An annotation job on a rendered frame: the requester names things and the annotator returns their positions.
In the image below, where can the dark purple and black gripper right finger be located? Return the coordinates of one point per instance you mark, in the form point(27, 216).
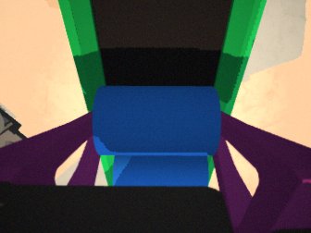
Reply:
point(282, 198)

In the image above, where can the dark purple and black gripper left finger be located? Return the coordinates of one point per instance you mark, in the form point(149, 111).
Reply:
point(35, 160)

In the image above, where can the dark grey mounting plate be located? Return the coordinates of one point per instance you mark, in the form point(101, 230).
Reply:
point(17, 137)

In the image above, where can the beige plastic bar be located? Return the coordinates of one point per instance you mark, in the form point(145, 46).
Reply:
point(1, 123)

